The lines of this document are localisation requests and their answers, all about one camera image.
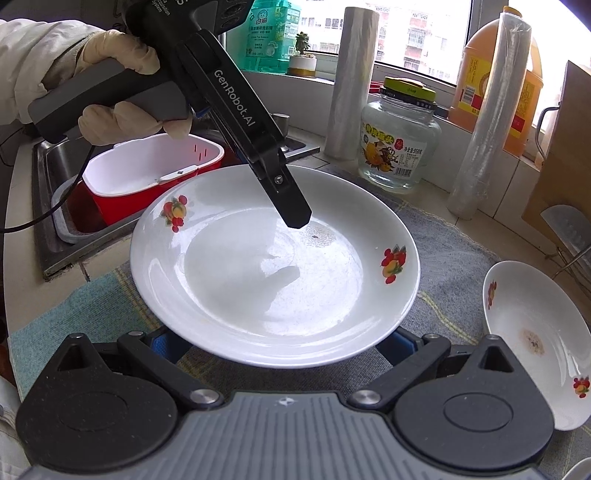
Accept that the orange oil bottle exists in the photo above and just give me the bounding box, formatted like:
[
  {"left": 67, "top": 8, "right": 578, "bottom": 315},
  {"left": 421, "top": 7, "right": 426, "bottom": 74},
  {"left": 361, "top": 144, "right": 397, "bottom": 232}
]
[{"left": 447, "top": 6, "right": 543, "bottom": 158}]

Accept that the person's white jacket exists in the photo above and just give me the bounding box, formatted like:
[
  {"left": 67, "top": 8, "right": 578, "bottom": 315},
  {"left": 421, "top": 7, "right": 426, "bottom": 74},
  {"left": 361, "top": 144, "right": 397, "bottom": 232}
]
[{"left": 0, "top": 374, "right": 33, "bottom": 480}]

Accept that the window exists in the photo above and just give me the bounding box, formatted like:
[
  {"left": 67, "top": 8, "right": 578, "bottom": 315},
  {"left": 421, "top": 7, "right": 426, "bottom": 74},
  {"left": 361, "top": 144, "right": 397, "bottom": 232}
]
[{"left": 252, "top": 0, "right": 591, "bottom": 134}]

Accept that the clear plastic wrap roll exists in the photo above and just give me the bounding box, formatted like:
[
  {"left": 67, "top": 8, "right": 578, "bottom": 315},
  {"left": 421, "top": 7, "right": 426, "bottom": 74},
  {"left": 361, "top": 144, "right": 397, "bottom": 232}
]
[
  {"left": 323, "top": 7, "right": 380, "bottom": 161},
  {"left": 447, "top": 11, "right": 536, "bottom": 220}
]

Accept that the small potted succulent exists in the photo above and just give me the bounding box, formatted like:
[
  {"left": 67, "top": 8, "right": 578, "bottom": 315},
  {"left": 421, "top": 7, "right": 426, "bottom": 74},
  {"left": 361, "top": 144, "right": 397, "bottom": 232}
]
[{"left": 287, "top": 31, "right": 319, "bottom": 78}]

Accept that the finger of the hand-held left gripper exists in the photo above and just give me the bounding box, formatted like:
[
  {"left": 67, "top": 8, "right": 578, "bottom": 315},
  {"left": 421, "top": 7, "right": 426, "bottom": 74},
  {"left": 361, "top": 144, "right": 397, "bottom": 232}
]
[{"left": 239, "top": 137, "right": 313, "bottom": 230}]

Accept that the white plastic strainer basket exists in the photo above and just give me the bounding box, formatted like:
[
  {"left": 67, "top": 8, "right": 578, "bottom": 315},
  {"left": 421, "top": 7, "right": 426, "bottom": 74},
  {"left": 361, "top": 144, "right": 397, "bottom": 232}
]
[{"left": 82, "top": 133, "right": 225, "bottom": 199}]

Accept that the short metal post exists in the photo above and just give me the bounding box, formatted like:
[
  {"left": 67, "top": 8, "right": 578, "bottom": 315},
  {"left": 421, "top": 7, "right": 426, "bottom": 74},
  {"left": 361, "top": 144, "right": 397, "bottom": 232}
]
[{"left": 271, "top": 112, "right": 293, "bottom": 139}]

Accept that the blue grey checked mat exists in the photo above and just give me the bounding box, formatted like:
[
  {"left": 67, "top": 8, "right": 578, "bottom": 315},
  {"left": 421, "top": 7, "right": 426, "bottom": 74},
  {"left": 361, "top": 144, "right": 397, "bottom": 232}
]
[{"left": 9, "top": 187, "right": 591, "bottom": 480}]

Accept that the glass jar with green lid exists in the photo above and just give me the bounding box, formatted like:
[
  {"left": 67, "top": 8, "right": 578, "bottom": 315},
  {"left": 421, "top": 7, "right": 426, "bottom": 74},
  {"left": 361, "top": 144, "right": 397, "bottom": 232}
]
[{"left": 359, "top": 76, "right": 443, "bottom": 193}]

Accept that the white fruit-print plate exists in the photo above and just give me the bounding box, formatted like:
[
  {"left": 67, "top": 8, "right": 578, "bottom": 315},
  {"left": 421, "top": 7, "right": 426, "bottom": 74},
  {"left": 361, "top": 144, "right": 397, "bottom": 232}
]
[
  {"left": 482, "top": 261, "right": 591, "bottom": 432},
  {"left": 129, "top": 164, "right": 422, "bottom": 369}
]

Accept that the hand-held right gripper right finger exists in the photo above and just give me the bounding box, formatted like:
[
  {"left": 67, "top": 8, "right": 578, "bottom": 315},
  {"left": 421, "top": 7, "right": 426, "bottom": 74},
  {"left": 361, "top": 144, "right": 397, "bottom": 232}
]
[{"left": 348, "top": 329, "right": 516, "bottom": 411}]

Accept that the kitchen knife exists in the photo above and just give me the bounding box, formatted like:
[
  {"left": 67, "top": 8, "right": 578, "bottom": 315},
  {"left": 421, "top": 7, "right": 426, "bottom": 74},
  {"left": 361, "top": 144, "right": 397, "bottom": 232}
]
[{"left": 540, "top": 205, "right": 591, "bottom": 259}]

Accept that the stainless steel sink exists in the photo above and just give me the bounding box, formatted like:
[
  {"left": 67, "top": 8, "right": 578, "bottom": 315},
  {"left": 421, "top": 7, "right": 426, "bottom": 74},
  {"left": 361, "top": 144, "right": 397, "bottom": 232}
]
[{"left": 31, "top": 113, "right": 321, "bottom": 280}]

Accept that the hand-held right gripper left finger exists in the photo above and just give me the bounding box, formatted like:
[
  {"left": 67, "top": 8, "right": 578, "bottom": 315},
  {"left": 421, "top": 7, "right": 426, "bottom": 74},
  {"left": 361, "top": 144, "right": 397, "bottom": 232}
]
[{"left": 55, "top": 329, "right": 225, "bottom": 409}]

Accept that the green detergent bottle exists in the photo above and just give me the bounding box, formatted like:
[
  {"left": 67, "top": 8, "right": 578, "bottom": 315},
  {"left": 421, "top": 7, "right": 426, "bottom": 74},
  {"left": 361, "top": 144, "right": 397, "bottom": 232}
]
[{"left": 240, "top": 0, "right": 302, "bottom": 75}]

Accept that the person's left forearm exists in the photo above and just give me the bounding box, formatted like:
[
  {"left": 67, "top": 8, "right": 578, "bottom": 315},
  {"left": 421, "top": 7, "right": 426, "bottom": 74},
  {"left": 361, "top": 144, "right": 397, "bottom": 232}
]
[{"left": 0, "top": 17, "right": 109, "bottom": 127}]

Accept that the person's left hand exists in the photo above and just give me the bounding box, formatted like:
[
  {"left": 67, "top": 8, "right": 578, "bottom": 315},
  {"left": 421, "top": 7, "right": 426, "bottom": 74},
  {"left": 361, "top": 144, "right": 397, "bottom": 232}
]
[{"left": 41, "top": 28, "right": 194, "bottom": 147}]

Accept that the metal wire rack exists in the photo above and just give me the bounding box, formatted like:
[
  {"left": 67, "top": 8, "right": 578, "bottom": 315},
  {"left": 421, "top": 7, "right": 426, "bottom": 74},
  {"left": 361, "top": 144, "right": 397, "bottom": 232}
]
[{"left": 531, "top": 104, "right": 591, "bottom": 287}]

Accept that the wooden cutting board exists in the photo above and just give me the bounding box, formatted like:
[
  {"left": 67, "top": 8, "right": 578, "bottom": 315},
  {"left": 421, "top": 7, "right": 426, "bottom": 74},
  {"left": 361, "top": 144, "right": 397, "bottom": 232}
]
[{"left": 522, "top": 60, "right": 591, "bottom": 241}]

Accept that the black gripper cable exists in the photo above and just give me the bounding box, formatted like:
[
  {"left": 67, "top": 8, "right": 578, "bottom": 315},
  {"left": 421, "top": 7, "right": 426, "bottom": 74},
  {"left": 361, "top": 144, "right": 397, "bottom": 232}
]
[{"left": 0, "top": 136, "right": 90, "bottom": 234}]

